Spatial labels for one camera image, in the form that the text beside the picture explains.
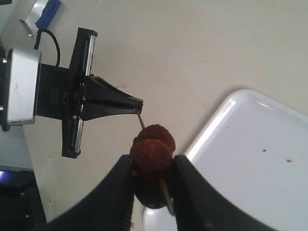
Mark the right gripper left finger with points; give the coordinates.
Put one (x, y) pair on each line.
(107, 208)

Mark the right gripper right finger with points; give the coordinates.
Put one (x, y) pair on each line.
(199, 207)

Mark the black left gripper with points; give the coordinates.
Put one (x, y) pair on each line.
(62, 90)

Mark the thin metal skewer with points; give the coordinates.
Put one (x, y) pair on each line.
(140, 120)

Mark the dried red fruit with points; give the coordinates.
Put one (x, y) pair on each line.
(151, 156)
(152, 189)
(157, 132)

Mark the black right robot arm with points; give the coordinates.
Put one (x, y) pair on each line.
(21, 209)

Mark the white rectangular plastic tray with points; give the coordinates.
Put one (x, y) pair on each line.
(254, 152)

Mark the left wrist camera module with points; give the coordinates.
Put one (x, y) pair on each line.
(21, 85)

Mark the blue cloth on bracket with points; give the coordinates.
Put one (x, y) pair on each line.
(48, 14)

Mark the grey metal bracket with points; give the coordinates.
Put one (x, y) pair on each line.
(32, 17)

